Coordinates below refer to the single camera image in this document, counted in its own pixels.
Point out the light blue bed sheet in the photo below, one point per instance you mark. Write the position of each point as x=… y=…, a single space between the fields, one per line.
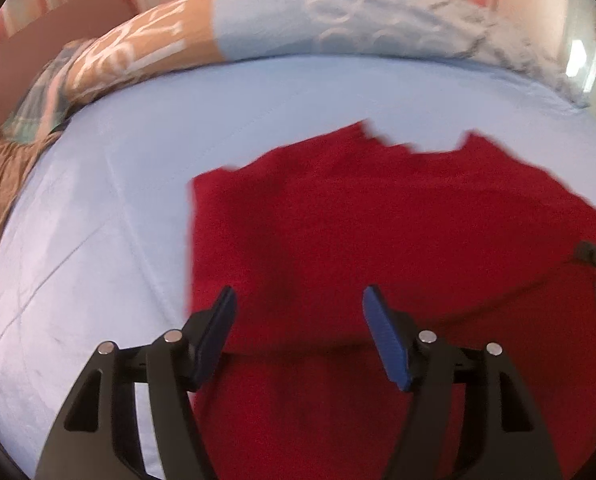
x=128 y=185

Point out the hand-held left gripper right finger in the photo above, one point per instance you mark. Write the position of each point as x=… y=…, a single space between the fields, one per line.
x=385 y=332

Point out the plaid pillow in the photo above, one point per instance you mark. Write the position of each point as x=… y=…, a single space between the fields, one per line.
x=38 y=105

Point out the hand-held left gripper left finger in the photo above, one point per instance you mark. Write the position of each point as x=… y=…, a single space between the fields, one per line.
x=217 y=327

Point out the brown headboard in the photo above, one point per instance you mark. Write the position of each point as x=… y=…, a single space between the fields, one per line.
x=53 y=25

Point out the red knit sweater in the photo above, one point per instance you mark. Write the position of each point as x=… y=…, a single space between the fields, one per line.
x=353 y=220

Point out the brown quilted blanket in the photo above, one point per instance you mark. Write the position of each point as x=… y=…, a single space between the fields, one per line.
x=3 y=175

